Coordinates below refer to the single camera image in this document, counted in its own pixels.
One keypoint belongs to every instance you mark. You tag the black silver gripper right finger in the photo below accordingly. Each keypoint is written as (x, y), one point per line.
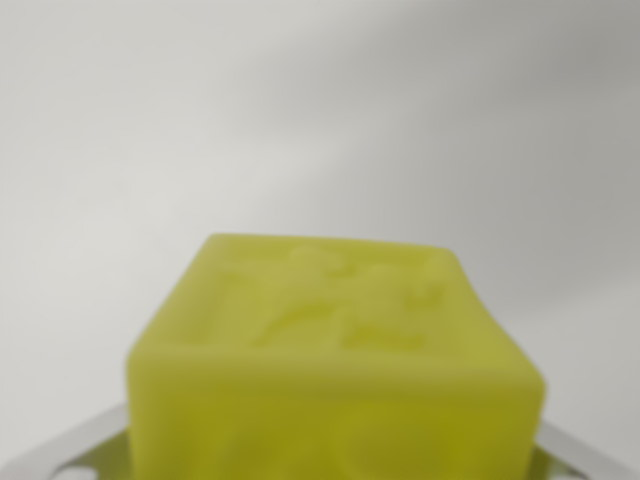
(570, 460)

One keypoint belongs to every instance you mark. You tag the black silver gripper left finger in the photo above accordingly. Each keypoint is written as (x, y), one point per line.
(75, 450)

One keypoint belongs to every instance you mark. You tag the yellow embossed cube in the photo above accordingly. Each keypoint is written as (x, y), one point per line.
(330, 380)

